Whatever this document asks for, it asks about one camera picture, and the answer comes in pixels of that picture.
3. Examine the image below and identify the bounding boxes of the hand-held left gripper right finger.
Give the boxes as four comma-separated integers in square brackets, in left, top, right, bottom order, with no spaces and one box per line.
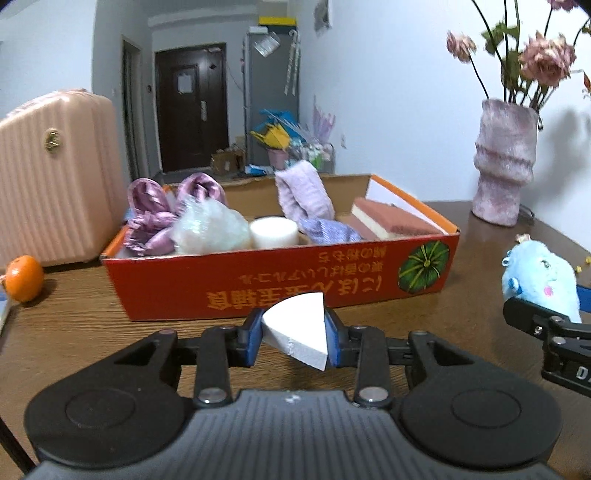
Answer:
[323,308,476,409]

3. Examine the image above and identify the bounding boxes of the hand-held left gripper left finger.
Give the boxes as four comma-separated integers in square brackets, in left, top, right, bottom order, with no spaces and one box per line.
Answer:
[111,308,265,409]

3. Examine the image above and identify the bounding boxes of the white foam wedge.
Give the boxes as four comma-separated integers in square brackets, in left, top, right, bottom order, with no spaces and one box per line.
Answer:
[261,295,331,371]

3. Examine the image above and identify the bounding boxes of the light blue plush toy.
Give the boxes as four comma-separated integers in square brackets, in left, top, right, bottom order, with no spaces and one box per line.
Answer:
[502,234,583,324]

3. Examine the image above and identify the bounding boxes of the orange cardboard box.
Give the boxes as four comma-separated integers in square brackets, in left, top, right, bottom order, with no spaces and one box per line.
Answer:
[100,173,461,322]

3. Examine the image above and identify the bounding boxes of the purple drawstring pouch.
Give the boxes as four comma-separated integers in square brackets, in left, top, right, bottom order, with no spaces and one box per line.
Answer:
[298,218,363,244]

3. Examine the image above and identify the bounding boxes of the white foam cylinder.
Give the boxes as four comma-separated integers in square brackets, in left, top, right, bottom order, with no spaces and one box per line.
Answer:
[249,217,300,250]

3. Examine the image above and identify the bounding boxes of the clear plastic bag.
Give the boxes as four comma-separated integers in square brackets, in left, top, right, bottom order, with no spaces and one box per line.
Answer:
[253,31,281,58]
[170,196,252,256]

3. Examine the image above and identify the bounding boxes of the pink sponge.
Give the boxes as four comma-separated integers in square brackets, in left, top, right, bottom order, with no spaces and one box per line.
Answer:
[344,197,444,241]

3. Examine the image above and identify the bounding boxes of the lavender towel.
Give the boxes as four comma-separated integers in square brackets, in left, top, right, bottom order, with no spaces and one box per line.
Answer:
[274,160,335,222]

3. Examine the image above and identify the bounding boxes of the purple satin scrunchie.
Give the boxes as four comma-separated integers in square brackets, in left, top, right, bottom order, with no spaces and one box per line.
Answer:
[124,179,178,256]
[175,172,228,214]

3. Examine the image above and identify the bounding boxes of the pink textured vase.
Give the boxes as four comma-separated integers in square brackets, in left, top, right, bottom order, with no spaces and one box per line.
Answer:
[471,98,540,227]

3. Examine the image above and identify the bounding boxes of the brown cardboard box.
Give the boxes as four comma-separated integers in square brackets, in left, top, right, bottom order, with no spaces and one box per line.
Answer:
[210,148,245,175]

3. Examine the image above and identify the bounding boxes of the white trolley rack with bottles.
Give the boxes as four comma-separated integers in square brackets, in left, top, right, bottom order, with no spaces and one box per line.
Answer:
[288,141,334,174]

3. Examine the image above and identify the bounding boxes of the yellow bag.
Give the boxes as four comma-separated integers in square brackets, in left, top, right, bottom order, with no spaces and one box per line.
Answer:
[249,124,289,149]

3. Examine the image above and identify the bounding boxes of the dark brown entrance door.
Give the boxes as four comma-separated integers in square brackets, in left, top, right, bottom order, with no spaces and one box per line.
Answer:
[154,43,230,174]

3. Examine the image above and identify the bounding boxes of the purple wing decoration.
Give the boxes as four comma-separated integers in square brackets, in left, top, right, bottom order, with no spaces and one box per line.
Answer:
[311,95,335,144]

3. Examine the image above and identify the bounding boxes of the orange fruit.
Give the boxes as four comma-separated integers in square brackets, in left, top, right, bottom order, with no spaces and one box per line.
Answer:
[4,255,45,303]

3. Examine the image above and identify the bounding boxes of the dried pink roses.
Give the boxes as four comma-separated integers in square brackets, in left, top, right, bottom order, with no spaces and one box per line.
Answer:
[445,0,591,112]

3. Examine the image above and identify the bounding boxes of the grey refrigerator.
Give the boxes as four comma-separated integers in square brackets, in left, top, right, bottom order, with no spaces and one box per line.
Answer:
[242,27,301,164]

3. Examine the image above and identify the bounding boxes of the pink ribbed suitcase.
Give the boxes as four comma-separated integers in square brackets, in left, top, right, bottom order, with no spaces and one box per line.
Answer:
[0,89,124,267]

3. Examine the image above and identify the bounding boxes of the grey side door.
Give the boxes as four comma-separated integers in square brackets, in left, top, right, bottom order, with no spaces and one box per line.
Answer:
[121,39,148,181]

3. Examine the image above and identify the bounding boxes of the white folded umbrella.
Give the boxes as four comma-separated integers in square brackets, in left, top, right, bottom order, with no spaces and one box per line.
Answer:
[285,31,301,97]

